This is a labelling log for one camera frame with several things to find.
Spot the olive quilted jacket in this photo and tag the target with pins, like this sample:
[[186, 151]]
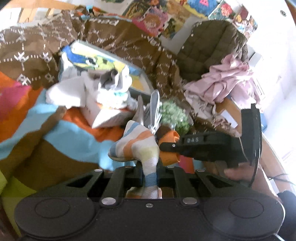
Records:
[[208, 43]]

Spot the person's right hand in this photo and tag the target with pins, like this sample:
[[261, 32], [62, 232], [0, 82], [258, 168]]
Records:
[[245, 172]]

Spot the striped sock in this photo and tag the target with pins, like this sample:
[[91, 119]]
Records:
[[139, 144]]

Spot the brown PF patterned blanket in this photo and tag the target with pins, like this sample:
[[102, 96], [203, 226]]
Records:
[[66, 108]]

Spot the glass jar of paper stars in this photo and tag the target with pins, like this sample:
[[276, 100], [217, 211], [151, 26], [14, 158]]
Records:
[[174, 117]]

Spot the white cloth pile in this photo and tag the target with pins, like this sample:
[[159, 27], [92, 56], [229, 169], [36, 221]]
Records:
[[107, 87]]

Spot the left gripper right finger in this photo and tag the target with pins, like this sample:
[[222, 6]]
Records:
[[177, 180]]

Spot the grey tray with frog picture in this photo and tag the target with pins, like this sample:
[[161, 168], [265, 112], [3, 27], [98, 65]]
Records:
[[85, 56]]

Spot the wooden bed rail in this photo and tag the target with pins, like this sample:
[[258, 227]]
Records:
[[29, 8]]

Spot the pink crumpled garment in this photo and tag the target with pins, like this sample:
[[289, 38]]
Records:
[[230, 78]]

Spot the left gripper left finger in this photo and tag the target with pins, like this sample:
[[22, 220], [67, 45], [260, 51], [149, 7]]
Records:
[[122, 180]]

